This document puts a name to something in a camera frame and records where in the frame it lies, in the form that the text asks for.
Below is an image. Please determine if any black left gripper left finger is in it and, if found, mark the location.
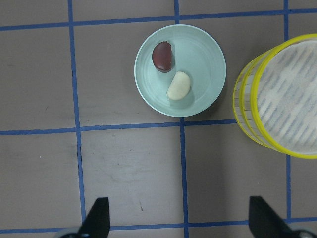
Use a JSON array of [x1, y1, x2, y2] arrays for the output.
[[77, 197, 110, 238]]

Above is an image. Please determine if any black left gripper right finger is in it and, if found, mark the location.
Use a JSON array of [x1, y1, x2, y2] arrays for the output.
[[248, 196, 293, 238]]

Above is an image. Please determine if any yellow top steamer layer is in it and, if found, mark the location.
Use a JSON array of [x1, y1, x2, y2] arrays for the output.
[[247, 34, 317, 159]]

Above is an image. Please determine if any dark red bun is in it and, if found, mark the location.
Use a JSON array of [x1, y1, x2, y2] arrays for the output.
[[152, 41, 172, 73]]

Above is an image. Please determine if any white bun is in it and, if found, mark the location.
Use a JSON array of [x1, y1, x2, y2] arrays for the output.
[[167, 71, 191, 101]]

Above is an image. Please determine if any pale green plate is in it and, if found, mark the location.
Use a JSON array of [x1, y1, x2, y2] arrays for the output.
[[134, 24, 226, 117]]

